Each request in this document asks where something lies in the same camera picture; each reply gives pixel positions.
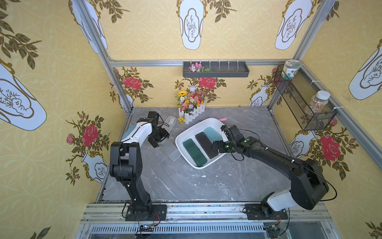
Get clear plastic pencil case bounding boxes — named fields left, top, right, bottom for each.
left=165, top=116, right=177, bottom=127

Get white storage box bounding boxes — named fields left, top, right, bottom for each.
left=175, top=118, right=227, bottom=170

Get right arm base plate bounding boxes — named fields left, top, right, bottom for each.
left=242, top=204, right=289, bottom=220

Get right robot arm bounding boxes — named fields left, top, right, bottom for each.
left=212, top=125, right=331, bottom=213

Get jar with patterned label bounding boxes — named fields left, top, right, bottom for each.
left=281, top=59, right=301, bottom=80

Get clear jar white lid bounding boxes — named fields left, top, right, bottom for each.
left=305, top=91, right=331, bottom=115

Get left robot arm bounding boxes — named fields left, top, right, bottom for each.
left=109, top=111, right=169, bottom=221

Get flower pot with white fence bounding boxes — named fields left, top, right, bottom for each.
left=176, top=90, right=206, bottom=124

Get pink flowers on shelf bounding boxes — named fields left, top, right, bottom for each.
left=189, top=62, right=211, bottom=72

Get left circuit board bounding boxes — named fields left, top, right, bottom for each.
left=139, top=225, right=155, bottom=233

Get black wire basket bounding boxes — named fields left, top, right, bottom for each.
left=274, top=65, right=337, bottom=131

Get black pencil case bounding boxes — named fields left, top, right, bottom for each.
left=195, top=132, right=218, bottom=159

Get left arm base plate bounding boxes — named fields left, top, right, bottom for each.
left=124, top=204, right=167, bottom=222

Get circuit board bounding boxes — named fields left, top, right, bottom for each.
left=139, top=225, right=155, bottom=233
left=263, top=227, right=281, bottom=239

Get right circuit board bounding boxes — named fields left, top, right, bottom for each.
left=263, top=227, right=281, bottom=239

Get grey wall shelf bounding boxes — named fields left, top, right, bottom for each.
left=183, top=60, right=250, bottom=78

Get dark green pencil case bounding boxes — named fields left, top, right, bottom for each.
left=183, top=139, right=208, bottom=167

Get teal translucent pencil case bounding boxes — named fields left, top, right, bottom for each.
left=204, top=127, right=223, bottom=143

